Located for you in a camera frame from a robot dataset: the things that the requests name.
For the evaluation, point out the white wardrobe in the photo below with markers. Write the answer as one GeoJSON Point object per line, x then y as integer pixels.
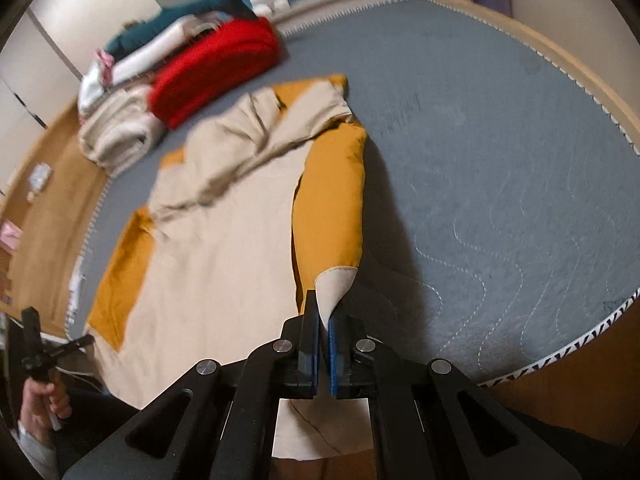
{"type": "Point", "coordinates": [60, 35]}

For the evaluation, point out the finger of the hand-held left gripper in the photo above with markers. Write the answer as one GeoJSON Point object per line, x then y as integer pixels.
{"type": "Point", "coordinates": [75, 345]}
{"type": "Point", "coordinates": [30, 327]}

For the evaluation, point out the person's dark trouser leg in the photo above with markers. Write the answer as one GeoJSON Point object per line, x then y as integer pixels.
{"type": "Point", "coordinates": [95, 425]}

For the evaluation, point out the beige and orange jacket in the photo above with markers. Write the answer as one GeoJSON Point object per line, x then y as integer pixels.
{"type": "Point", "coordinates": [225, 260]}

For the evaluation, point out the pink and white cloth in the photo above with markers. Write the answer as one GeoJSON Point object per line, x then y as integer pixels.
{"type": "Point", "coordinates": [104, 59]}

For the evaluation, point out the red folded blanket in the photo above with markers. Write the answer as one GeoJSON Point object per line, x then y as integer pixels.
{"type": "Point", "coordinates": [210, 65]}

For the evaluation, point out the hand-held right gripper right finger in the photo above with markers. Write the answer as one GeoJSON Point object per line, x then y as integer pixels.
{"type": "Point", "coordinates": [334, 360]}

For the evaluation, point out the pink packet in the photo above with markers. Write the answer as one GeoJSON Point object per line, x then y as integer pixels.
{"type": "Point", "coordinates": [10, 236]}

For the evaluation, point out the cream fleece blanket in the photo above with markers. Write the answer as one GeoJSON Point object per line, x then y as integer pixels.
{"type": "Point", "coordinates": [120, 135]}

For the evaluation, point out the wooden bed frame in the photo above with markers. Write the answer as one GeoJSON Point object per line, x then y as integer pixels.
{"type": "Point", "coordinates": [550, 55]}

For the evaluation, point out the white packet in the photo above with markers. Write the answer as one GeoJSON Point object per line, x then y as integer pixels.
{"type": "Point", "coordinates": [41, 177]}

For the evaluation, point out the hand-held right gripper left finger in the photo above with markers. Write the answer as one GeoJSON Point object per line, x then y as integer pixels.
{"type": "Point", "coordinates": [312, 350]}

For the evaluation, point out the white folded bedding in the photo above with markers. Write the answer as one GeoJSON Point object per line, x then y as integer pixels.
{"type": "Point", "coordinates": [150, 55]}

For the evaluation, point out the teal shark plush toy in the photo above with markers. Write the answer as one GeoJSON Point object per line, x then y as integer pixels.
{"type": "Point", "coordinates": [145, 32]}

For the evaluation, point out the person's left hand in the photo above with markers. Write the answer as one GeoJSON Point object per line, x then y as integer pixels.
{"type": "Point", "coordinates": [42, 405]}

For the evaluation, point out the grey quilted bed sheet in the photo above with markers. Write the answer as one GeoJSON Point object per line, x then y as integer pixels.
{"type": "Point", "coordinates": [475, 160]}

